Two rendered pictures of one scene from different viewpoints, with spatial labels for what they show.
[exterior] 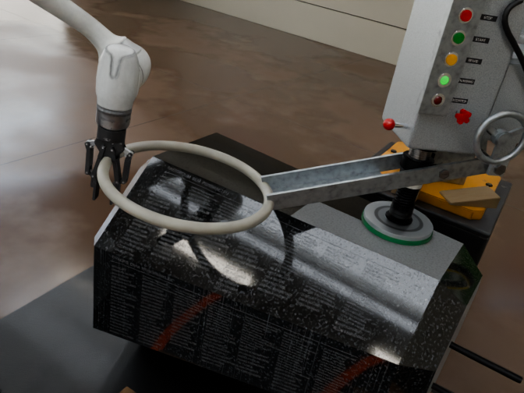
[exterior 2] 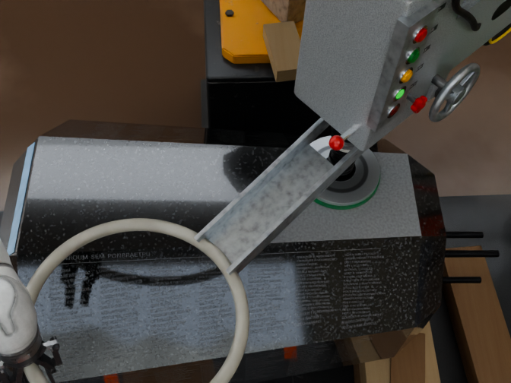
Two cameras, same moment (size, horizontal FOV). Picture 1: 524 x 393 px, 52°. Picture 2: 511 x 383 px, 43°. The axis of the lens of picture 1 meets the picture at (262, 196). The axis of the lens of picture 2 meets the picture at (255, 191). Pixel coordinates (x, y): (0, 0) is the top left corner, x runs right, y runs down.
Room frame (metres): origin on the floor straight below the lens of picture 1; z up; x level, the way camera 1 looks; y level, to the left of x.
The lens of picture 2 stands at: (0.77, 0.28, 2.31)
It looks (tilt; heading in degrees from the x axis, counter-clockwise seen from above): 58 degrees down; 327
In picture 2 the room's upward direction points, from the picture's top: 4 degrees clockwise
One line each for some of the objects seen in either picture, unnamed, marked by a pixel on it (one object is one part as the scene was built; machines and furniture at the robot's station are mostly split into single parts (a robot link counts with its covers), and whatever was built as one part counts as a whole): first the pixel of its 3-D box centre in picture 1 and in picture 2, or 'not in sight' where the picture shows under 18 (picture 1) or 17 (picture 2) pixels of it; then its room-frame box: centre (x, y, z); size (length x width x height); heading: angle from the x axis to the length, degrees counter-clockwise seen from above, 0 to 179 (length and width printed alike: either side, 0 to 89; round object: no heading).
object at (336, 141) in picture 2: (397, 125); (344, 137); (1.36, -0.32, 1.22); 0.08 x 0.03 x 0.03; 103
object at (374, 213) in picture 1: (398, 220); (338, 169); (1.46, -0.42, 0.89); 0.21 x 0.21 x 0.01
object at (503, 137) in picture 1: (494, 132); (441, 83); (1.37, -0.57, 1.24); 0.15 x 0.10 x 0.15; 103
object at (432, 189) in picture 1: (434, 175); (292, 4); (2.15, -0.72, 0.76); 0.49 x 0.49 x 0.05; 64
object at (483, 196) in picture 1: (469, 195); not in sight; (1.92, -0.80, 0.80); 0.20 x 0.10 x 0.05; 103
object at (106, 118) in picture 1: (113, 115); (14, 337); (1.32, 0.43, 1.12); 0.09 x 0.09 x 0.06
